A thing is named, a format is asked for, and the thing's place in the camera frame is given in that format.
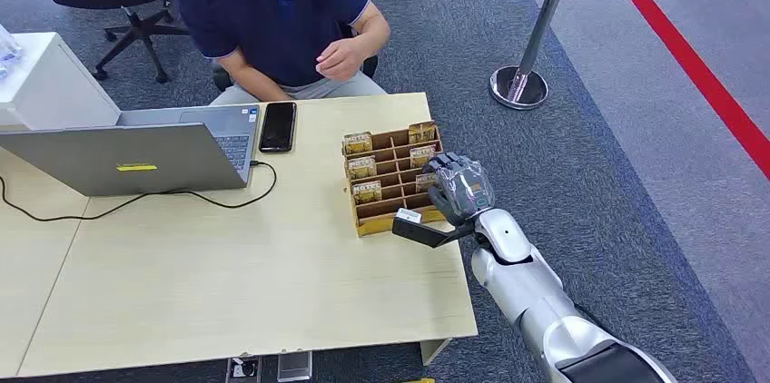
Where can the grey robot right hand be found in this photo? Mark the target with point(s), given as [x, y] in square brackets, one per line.
[466, 188]

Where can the person's right forearm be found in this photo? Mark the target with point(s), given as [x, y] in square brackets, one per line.
[249, 79]

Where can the person's left forearm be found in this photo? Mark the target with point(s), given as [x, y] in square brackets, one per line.
[373, 31]

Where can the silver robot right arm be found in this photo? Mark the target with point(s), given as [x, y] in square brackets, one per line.
[535, 296]

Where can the hotel key card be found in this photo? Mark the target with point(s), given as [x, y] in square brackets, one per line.
[422, 132]
[422, 156]
[425, 182]
[358, 143]
[367, 192]
[361, 168]

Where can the cardboard card holder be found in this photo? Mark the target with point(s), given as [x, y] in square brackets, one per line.
[394, 185]

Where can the person's left hand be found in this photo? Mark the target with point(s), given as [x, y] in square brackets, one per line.
[340, 58]

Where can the person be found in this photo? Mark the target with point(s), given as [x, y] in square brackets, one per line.
[277, 13]

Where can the wooden table leg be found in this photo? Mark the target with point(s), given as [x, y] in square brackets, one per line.
[434, 351]

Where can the black smartphone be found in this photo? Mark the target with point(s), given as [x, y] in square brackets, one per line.
[278, 126]

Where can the yellow floor tape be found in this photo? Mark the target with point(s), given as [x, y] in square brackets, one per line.
[418, 381]

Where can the closed metal floor socket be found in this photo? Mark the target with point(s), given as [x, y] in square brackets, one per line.
[295, 367]

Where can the black plug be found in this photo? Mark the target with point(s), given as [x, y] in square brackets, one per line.
[248, 369]

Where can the open metal floor socket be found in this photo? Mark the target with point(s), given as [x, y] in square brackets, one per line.
[243, 369]

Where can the grey laptop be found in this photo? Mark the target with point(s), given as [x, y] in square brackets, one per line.
[132, 158]

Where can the white cabinet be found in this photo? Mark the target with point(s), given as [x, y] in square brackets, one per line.
[54, 85]

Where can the clear plastic bottle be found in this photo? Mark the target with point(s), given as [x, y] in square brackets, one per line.
[7, 51]

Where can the chrome stanchion post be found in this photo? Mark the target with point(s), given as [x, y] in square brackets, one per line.
[544, 22]

